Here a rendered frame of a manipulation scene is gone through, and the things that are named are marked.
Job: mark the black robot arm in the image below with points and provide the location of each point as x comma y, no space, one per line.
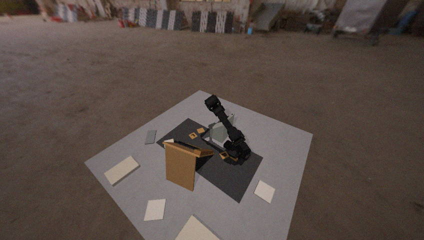
236,136

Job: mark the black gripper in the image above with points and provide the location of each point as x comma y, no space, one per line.
228,144

